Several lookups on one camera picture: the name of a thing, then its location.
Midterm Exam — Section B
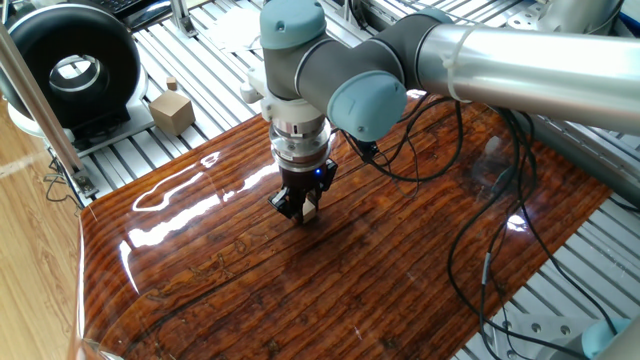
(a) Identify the glossy wood grain mat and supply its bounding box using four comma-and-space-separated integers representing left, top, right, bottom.
69, 92, 614, 360

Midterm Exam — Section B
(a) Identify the aluminium frame post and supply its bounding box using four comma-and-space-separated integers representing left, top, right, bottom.
0, 22, 99, 199

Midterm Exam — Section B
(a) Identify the silver perforated mount plate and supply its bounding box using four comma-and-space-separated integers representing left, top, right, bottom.
505, 3, 554, 31

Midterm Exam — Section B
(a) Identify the thin black cable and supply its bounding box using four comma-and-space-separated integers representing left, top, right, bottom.
43, 154, 84, 207

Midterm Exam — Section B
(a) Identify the white cloth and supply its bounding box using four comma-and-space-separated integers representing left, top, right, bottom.
206, 5, 266, 54

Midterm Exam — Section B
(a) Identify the large wooden cube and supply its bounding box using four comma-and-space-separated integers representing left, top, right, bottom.
148, 89, 197, 138

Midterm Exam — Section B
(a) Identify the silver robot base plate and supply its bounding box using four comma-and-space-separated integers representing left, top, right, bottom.
492, 312, 596, 360

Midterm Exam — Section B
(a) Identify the white fan base plate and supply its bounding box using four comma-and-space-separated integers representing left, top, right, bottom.
7, 67, 156, 157

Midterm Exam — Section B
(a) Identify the black keyboard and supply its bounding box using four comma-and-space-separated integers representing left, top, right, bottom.
89, 0, 172, 27

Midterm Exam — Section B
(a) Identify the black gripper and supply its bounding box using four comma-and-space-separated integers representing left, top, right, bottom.
267, 158, 340, 224

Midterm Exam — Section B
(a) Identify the long black robot cable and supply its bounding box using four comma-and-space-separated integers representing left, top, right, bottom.
446, 107, 620, 360

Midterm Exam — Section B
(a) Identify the black cable with plug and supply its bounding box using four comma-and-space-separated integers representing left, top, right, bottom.
338, 97, 465, 184

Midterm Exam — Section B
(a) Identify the short aluminium bracket post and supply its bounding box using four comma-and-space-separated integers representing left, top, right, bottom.
169, 0, 199, 39

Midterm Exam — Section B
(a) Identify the black round duct fan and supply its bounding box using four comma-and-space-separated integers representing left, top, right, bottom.
0, 3, 143, 132

